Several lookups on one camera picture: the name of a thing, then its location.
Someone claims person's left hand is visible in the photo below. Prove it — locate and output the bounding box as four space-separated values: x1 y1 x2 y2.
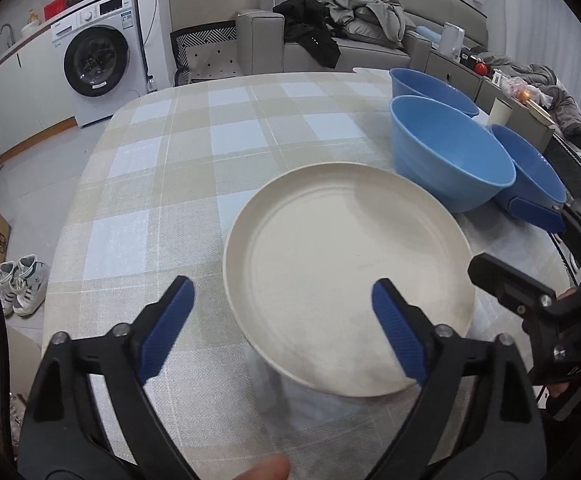
230 455 292 480

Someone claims black patterned chair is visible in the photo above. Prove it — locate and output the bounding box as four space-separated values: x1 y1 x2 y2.
170 25 244 86

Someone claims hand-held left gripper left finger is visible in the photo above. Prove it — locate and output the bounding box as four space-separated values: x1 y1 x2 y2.
18 276 196 480

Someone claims pile of grey clothes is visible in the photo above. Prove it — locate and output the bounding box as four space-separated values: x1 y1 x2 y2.
327 0 419 50

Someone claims black jacket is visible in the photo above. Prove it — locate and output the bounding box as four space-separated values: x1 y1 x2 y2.
273 0 342 69

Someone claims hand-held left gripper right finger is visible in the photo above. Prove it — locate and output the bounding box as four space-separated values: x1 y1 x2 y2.
372 279 546 480

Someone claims white sneaker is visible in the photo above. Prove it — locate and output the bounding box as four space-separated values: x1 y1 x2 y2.
13 254 50 317
0 260 22 316

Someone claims blue bowl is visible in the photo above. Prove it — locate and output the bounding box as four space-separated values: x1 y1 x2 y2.
389 67 481 119
389 95 517 213
491 124 568 221

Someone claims grey side cabinet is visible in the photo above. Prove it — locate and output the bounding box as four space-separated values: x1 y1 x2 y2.
427 50 557 162

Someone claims white washing machine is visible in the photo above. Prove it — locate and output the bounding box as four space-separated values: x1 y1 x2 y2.
50 0 146 129

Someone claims white kitchen base cabinet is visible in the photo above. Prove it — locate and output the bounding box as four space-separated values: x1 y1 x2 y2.
0 35 79 162

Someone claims cream round plate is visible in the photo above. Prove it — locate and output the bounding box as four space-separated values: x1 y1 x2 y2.
223 161 477 399

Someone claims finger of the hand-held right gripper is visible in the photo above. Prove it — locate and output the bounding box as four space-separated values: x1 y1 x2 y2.
508 195 581 258
468 253 559 328

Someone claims beige tumbler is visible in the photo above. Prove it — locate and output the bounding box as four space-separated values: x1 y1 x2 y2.
487 97 514 126

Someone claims clear snack bag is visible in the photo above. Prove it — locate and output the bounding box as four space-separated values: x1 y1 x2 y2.
499 77 542 106

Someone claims grey blanket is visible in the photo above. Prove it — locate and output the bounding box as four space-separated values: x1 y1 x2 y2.
491 62 581 149

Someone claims grey sofa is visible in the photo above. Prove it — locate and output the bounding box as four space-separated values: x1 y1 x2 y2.
235 0 489 77

